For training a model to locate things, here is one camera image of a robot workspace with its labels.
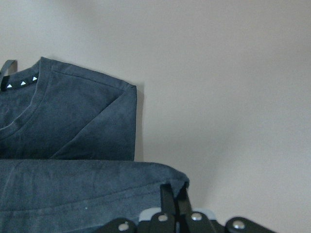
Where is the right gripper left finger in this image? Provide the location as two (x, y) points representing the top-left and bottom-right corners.
(160, 184), (175, 215)

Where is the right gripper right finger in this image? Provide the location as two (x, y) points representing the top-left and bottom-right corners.
(176, 183), (192, 215)

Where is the black graphic t-shirt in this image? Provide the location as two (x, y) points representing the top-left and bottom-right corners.
(0, 58), (189, 233)

